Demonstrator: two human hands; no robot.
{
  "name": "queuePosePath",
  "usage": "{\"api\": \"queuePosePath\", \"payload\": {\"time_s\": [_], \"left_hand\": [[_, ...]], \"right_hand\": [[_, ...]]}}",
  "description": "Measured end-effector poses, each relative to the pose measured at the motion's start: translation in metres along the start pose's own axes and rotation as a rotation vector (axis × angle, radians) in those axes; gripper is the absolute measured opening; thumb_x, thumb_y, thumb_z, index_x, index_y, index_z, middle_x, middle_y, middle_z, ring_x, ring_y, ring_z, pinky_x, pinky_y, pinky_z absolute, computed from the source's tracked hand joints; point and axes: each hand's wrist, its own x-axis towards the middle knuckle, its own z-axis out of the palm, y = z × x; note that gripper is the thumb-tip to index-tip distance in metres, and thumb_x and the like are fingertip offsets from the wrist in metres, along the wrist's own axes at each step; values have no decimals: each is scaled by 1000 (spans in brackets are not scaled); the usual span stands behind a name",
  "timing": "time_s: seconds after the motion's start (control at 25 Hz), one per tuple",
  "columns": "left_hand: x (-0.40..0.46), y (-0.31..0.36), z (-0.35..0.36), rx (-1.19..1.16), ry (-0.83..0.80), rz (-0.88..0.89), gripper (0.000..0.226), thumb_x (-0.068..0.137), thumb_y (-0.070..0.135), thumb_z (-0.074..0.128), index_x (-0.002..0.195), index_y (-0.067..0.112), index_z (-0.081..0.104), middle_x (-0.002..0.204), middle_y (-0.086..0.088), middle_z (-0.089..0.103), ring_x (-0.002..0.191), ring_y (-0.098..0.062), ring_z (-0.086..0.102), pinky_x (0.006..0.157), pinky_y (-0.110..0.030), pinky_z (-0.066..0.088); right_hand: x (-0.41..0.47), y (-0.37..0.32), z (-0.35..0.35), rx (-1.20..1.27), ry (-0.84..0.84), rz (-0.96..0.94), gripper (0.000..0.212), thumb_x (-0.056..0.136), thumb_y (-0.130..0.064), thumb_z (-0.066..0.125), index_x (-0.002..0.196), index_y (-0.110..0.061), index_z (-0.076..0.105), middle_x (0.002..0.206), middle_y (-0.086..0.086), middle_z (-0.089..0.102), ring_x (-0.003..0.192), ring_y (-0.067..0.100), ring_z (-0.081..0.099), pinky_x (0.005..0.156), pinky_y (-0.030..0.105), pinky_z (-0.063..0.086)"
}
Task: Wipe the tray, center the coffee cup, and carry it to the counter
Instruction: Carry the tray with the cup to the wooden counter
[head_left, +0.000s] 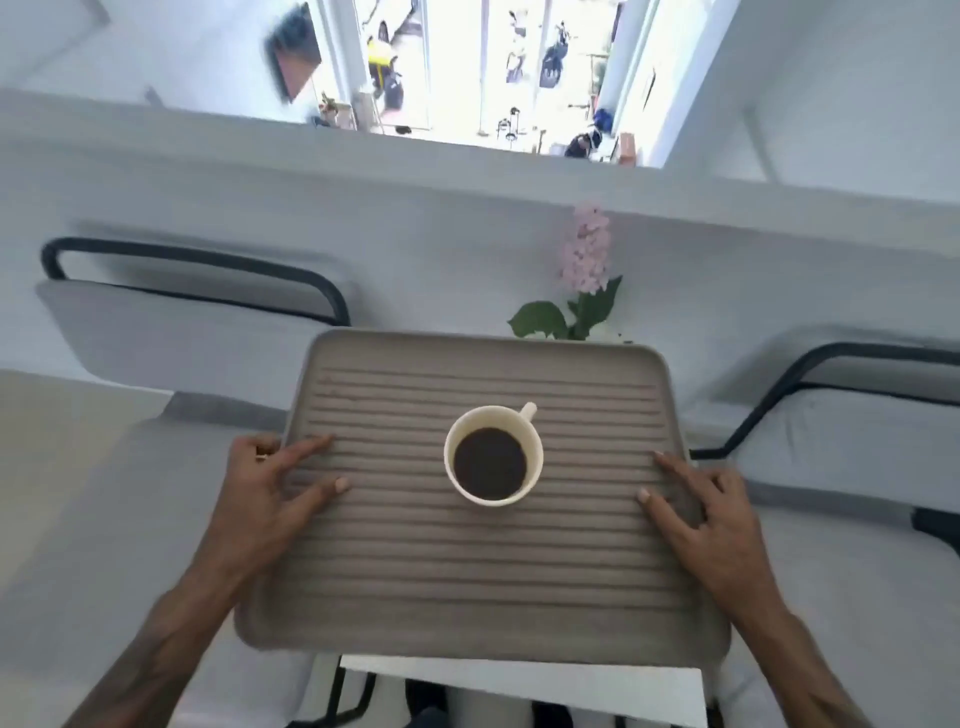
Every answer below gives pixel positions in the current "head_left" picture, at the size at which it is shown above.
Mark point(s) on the grey back cushion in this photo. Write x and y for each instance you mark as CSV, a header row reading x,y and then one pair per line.
x,y
862,442
187,337

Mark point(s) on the cream coffee mug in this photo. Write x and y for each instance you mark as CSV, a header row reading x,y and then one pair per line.
x,y
491,416

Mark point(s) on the person's leg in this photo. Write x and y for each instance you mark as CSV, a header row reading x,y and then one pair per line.
x,y
551,716
427,709

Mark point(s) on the person's left hand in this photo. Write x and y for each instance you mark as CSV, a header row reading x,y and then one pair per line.
x,y
251,510

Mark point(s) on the person's right hand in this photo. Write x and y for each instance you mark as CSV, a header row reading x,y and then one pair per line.
x,y
731,547

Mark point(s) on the pink flower stem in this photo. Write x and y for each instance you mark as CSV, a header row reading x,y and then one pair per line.
x,y
589,247

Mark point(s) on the grey seat cushion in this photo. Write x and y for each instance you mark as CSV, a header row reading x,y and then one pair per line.
x,y
862,600
150,540

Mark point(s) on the dark wall picture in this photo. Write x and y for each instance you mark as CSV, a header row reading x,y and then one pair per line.
x,y
292,49

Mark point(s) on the person's left leg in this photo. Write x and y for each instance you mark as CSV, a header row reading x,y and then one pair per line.
x,y
427,709

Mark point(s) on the grey ribbed tray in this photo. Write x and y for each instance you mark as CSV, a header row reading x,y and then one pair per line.
x,y
487,585

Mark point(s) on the white square side table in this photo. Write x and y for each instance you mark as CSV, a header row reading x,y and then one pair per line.
x,y
525,682

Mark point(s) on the person's right leg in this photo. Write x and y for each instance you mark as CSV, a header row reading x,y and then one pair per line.
x,y
551,716

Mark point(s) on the grey chair on left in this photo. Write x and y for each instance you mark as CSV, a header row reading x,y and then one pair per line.
x,y
49,262

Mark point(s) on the glass sliding door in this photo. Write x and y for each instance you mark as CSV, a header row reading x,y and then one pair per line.
x,y
465,67

